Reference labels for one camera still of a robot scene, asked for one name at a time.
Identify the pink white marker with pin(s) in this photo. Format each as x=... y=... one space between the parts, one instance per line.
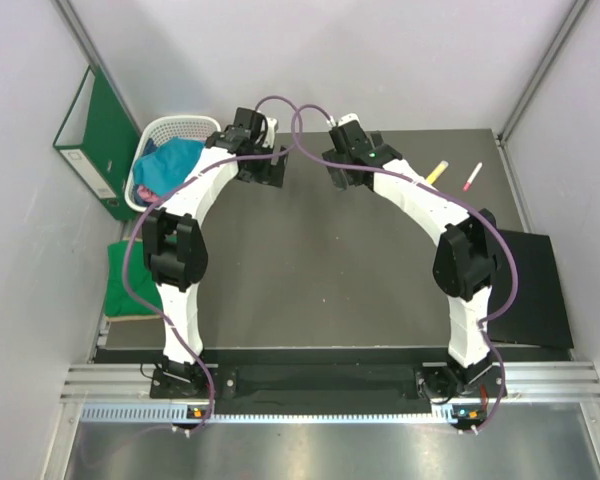
x=470 y=180

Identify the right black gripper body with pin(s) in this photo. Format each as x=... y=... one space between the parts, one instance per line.
x=375 y=140

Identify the grey cable duct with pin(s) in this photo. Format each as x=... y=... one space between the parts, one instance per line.
x=190 y=415

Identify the teal t shirt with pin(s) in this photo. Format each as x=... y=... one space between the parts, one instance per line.
x=163 y=168

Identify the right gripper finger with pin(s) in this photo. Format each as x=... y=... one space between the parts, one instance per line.
x=357 y=178
x=338 y=178

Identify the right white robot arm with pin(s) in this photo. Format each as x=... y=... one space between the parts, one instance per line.
x=465 y=261

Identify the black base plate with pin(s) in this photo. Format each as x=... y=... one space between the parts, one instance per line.
x=435 y=383

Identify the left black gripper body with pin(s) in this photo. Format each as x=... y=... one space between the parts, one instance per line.
x=258 y=146

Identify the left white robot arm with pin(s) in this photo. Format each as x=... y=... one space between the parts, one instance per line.
x=174 y=249

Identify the white laundry basket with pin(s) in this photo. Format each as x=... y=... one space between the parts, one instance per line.
x=161 y=130

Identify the green folded t shirt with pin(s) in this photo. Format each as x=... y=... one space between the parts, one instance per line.
x=117 y=302

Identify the yellow highlighter marker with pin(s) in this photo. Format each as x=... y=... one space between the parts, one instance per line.
x=434 y=175

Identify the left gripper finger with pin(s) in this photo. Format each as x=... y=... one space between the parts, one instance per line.
x=277 y=167
x=254 y=171

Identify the black board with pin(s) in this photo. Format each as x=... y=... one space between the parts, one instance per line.
x=538 y=316

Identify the pink t shirt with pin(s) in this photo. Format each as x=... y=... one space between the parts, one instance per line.
x=143 y=195

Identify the green ring binder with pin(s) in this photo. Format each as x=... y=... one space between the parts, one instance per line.
x=98 y=141

